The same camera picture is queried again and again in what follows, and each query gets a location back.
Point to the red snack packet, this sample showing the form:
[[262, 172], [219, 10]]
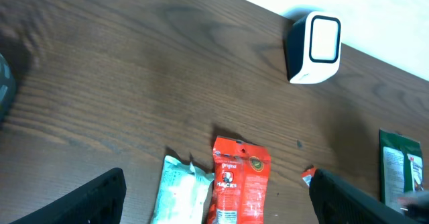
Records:
[[241, 175]]

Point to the green white packet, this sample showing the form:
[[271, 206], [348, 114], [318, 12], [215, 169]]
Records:
[[401, 167]]

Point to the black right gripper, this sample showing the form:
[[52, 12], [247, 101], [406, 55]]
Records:
[[415, 205]]

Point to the red stick sachet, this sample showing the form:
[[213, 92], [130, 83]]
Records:
[[307, 174]]

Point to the white barcode scanner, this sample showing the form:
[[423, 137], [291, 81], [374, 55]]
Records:
[[313, 48]]

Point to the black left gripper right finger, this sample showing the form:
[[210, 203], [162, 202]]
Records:
[[336, 201]]

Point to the grey plastic mesh basket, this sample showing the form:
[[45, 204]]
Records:
[[8, 87]]

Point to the teal white snack packet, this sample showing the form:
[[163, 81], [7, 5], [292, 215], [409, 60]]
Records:
[[181, 194]]

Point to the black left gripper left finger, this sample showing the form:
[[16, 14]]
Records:
[[98, 201]]

